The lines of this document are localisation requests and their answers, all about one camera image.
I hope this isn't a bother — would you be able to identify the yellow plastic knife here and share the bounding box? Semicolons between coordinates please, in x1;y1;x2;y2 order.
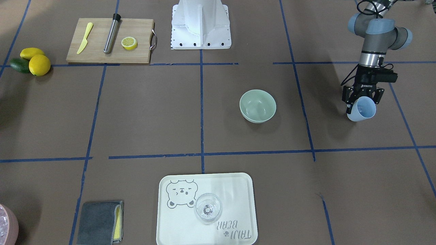
76;22;94;54

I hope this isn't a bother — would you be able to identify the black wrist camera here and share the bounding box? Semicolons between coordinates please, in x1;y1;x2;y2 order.
374;70;398;83

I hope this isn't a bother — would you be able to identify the cream bear tray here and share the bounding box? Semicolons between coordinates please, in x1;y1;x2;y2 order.
156;173;258;245

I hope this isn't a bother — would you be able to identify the lemon half slice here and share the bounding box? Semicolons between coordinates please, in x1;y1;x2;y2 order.
121;37;138;51

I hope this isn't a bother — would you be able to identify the yellow lemon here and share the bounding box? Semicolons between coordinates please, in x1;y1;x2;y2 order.
29;54;51;76

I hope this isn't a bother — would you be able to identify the light blue cup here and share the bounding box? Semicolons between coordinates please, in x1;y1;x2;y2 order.
347;96;376;121

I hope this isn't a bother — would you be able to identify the steel muddler black cap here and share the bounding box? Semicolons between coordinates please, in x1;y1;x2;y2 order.
103;13;121;54

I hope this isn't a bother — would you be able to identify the yellow mango fruit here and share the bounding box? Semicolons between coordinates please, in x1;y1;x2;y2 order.
20;47;45;61

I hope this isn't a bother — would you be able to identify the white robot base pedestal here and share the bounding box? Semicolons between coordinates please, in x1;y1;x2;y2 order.
170;0;232;50

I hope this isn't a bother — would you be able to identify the wooden cutting board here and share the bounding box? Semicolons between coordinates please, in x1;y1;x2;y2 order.
66;18;154;64

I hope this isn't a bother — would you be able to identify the grey folded cloth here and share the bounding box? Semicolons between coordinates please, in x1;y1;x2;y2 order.
76;200;124;245

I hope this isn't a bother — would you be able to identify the pink bowl with ice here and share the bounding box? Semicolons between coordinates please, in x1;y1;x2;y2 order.
0;204;19;245

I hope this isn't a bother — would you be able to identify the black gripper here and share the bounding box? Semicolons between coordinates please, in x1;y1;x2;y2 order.
342;65;385;114

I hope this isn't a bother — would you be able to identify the green bowl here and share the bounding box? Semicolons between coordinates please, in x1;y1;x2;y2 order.
239;89;277;124

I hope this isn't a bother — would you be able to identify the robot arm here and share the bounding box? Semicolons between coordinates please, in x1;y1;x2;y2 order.
341;0;413;115

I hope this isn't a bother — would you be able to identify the green avocado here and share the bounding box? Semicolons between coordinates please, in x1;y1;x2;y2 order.
10;58;30;74

